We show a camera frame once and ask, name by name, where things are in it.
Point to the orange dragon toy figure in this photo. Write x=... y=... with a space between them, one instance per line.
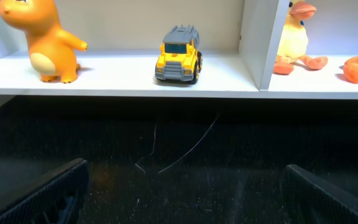
x=45 y=40

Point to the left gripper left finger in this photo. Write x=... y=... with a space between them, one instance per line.
x=42 y=196

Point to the white shelf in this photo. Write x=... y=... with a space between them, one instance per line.
x=126 y=74

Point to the grey and yellow toy truck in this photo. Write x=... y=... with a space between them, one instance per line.
x=179 y=59

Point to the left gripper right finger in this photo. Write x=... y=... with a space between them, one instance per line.
x=315 y=202

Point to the yellow plush duck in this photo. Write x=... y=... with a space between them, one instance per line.
x=294 y=37

